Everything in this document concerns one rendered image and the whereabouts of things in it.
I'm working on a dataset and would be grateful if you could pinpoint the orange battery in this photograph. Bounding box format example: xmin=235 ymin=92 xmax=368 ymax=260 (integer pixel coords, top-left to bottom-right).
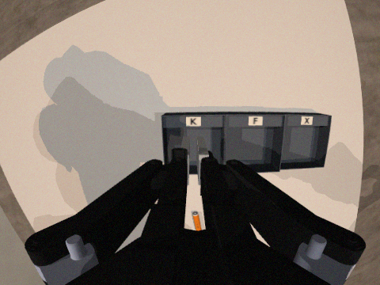
xmin=192 ymin=211 xmax=202 ymax=230

